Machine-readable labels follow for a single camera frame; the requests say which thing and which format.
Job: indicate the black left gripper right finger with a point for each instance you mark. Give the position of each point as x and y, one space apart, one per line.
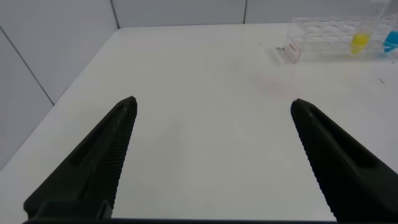
345 168

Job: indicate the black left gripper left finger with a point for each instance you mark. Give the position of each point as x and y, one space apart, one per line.
93 165

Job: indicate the test tube with blue pigment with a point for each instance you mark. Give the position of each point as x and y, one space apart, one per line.
392 42

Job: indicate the test tube with yellow pigment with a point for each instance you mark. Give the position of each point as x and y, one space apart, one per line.
360 42

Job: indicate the clear acrylic test tube rack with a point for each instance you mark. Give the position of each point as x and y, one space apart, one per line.
326 40

